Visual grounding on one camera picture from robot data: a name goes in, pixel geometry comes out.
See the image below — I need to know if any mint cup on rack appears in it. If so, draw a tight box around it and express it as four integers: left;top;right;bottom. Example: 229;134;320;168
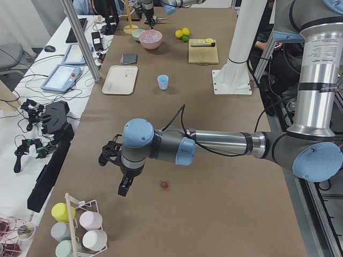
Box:
55;240;73;257

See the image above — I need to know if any pink bowl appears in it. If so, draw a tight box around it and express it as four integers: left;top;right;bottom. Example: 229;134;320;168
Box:
139;29;163;50

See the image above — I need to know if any teach pendant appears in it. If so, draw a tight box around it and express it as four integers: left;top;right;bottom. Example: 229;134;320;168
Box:
41;64;81;93
62;43;86;66

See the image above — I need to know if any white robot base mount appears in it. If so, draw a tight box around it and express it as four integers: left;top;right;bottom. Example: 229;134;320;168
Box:
212;0;267;95

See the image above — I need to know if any light blue plastic cup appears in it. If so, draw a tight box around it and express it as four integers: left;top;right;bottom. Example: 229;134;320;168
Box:
157;74;169;90

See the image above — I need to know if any grey cup on rack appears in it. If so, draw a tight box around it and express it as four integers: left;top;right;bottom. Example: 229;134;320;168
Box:
50;222;71;243

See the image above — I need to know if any green lime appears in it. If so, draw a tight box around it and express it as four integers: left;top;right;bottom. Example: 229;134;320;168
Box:
182;35;189;42

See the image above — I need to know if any wooden rack handle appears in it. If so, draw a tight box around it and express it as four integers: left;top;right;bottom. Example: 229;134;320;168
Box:
65;193;79;257

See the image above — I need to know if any yellow lemon near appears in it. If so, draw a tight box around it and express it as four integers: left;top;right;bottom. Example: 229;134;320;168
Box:
175;30;183;39

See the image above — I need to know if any yellow cup on rack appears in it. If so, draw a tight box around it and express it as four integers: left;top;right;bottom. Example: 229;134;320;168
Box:
51;202;69;223

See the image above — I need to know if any teach pendant far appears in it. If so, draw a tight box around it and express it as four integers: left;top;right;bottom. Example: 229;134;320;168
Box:
62;43;86;66

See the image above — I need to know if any steel muddler rod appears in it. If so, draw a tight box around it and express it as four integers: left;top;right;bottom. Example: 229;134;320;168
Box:
191;42;216;47

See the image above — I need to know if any white wire cup rack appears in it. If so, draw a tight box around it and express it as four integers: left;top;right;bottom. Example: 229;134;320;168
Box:
65;193;108;256

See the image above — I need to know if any yellow lemon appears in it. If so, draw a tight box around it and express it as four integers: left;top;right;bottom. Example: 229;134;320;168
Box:
175;30;183;39
182;27;190;35

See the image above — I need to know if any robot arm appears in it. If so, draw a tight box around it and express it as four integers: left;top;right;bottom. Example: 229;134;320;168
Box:
133;0;205;29
99;1;342;196

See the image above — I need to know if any wooden cutting board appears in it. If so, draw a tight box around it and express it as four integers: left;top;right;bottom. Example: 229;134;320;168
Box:
188;39;219;65

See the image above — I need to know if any teach pendant near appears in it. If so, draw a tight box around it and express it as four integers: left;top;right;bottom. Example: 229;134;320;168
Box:
41;64;81;93

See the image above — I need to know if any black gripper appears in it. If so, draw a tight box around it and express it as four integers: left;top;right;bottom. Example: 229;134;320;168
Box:
135;0;154;29
98;134;145;197

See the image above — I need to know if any mint green bowl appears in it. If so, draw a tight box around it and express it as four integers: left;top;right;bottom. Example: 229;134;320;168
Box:
132;29;145;42

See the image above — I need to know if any cream rabbit tray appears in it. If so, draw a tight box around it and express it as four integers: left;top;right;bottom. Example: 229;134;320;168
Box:
102;65;138;95

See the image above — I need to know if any grey folded cloth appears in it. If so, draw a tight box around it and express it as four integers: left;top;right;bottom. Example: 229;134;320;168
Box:
121;54;138;65

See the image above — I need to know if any pile of clear ice cubes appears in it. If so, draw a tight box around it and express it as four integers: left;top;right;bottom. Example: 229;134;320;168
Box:
139;30;161;43

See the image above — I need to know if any wooden glass stand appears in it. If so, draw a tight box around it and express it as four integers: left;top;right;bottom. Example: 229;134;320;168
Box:
121;0;139;34

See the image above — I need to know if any white cup on rack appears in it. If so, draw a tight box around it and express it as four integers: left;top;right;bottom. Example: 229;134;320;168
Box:
82;230;108;251

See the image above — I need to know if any yellow lemon far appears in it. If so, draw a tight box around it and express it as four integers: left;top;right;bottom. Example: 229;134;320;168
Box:
182;27;190;35

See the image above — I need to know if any pink cup on rack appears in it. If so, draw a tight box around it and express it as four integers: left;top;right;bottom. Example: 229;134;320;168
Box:
79;211;103;231

